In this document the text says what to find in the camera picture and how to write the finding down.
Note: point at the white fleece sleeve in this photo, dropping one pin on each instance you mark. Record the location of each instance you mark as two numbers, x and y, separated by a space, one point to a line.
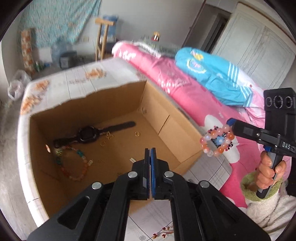
272 213

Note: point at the right hand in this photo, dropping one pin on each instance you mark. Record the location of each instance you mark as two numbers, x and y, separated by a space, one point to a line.
267 176

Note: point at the patterned gift box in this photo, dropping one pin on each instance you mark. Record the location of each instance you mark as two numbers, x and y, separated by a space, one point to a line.
27 51

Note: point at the teal floral hanging cloth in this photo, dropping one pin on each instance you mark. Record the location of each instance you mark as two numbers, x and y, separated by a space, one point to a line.
52 20

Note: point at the brown cardboard box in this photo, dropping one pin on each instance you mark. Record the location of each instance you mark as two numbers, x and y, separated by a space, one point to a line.
160 124

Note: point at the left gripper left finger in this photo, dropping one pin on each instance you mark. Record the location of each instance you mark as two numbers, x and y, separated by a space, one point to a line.
99 212

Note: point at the white wardrobe door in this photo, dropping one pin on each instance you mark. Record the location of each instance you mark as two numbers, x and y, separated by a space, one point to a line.
257 45

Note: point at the black camera module right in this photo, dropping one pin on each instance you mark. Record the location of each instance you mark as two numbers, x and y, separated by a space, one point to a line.
279 106

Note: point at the pink floral quilt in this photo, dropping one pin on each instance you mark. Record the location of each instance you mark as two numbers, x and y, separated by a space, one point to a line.
201 105

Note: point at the floral table cloth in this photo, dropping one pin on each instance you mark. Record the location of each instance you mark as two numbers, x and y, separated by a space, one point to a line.
53 90

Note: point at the blue cartoon blanket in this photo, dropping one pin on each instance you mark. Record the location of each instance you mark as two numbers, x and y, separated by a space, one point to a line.
230 85

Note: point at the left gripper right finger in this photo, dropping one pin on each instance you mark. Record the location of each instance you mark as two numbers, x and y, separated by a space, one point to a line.
200 211

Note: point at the gold ring clasp pair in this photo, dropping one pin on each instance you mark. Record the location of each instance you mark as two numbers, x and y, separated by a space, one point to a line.
106 137

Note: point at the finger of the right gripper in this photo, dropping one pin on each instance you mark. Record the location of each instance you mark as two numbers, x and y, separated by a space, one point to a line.
230 121
247 131

